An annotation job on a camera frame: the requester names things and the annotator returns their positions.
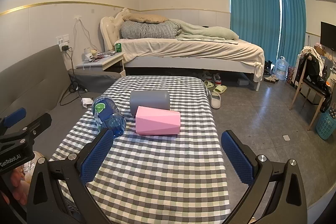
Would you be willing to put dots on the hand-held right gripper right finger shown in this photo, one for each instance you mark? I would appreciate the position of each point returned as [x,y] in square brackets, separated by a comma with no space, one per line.
[237,158]

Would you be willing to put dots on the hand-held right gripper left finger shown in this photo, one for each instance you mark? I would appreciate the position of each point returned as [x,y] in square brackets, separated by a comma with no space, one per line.
[96,157]

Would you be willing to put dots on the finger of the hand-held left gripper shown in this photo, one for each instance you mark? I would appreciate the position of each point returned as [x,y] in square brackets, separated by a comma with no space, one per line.
[39,121]
[15,117]

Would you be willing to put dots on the pink faceted cup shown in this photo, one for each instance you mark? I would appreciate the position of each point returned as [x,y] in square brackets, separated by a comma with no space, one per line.
[157,121]

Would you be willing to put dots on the grey cup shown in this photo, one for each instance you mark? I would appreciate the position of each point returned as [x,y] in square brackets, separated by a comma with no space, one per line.
[148,100]

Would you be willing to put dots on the person's left hand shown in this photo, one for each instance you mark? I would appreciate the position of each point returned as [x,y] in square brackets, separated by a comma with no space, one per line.
[17,187]

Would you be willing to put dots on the grey sofa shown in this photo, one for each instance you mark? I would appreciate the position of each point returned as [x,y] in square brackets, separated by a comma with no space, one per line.
[26,82]

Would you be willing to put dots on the blue plastic water bottle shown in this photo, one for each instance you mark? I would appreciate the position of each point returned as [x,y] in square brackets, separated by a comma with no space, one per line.
[107,115]

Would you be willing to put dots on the crumpled white tissue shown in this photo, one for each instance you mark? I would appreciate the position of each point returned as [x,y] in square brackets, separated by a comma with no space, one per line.
[86,102]

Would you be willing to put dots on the white paper scrap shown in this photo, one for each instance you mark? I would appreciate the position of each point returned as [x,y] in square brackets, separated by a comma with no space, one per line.
[286,137]

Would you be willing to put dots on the white slipper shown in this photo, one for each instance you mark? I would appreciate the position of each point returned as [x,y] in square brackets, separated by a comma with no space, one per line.
[216,101]

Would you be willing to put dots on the checkered tablecloth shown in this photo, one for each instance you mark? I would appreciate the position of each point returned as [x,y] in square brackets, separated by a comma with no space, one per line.
[162,166]

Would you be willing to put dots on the green slipper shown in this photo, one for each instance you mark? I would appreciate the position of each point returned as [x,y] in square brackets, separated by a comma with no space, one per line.
[220,89]
[208,84]

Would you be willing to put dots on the white and red sneakers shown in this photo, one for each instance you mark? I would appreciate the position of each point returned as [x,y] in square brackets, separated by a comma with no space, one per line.
[214,77]

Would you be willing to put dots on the white sneaker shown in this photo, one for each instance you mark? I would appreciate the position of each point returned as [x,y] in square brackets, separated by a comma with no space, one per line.
[271,79]

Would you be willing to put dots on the white nightstand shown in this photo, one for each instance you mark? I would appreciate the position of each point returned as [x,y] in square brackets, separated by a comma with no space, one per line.
[105,62]

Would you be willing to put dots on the clutter of small packets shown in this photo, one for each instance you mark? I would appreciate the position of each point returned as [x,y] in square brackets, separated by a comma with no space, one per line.
[98,54]

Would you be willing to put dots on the teal laundry basket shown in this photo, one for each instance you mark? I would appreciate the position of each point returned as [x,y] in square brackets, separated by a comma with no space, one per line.
[326,125]

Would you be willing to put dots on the black boots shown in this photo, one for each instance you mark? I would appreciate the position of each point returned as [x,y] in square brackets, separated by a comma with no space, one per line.
[268,66]

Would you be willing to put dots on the patterned gift bag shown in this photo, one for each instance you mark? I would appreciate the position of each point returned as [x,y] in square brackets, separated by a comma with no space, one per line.
[291,77]

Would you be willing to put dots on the large clear water jug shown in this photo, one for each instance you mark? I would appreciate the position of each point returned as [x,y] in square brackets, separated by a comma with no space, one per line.
[281,69]

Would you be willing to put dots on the wooden chair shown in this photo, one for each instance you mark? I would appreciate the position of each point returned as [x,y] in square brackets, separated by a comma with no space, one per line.
[312,88]

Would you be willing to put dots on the green drink can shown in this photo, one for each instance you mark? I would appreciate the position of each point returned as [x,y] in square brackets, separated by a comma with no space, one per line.
[119,47]

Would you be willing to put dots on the bed with beige sheet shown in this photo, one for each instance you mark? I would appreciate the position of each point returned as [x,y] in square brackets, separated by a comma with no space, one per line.
[110,29]

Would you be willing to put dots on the black garment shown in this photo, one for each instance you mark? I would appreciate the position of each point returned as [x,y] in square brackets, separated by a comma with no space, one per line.
[316,69]

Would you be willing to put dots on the pale green blanket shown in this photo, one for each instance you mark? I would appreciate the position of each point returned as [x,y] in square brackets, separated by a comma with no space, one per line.
[210,32]

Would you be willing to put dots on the white garment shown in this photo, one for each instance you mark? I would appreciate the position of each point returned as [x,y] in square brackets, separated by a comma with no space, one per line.
[315,52]

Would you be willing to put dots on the checkered quilt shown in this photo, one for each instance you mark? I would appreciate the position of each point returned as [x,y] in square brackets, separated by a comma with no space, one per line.
[149,29]

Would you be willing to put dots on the narrow teal curtain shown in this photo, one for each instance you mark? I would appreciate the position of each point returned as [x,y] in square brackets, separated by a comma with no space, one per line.
[292,24]

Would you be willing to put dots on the beige pillow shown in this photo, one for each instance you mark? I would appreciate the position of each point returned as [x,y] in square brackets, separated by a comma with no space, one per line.
[148,18]

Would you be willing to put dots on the wide teal curtain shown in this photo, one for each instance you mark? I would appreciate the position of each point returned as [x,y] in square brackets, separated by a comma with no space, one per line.
[253,8]

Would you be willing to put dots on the black television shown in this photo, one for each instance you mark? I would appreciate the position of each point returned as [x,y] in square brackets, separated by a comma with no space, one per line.
[328,35]

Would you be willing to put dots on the white wall socket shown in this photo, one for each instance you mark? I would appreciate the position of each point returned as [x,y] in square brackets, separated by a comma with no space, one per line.
[62,40]

